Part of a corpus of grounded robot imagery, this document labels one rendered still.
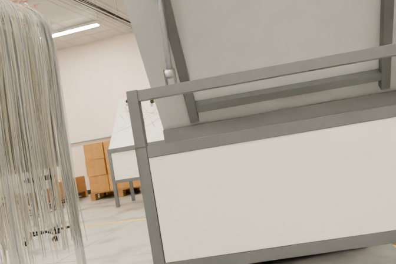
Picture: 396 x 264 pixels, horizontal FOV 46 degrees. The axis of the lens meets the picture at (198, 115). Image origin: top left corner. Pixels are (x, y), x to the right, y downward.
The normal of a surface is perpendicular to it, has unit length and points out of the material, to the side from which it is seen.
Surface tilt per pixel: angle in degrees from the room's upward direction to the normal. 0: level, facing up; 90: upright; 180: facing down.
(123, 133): 50
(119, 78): 90
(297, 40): 128
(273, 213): 90
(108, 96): 90
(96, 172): 90
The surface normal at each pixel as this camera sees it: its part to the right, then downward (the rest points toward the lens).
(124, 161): -0.29, 0.00
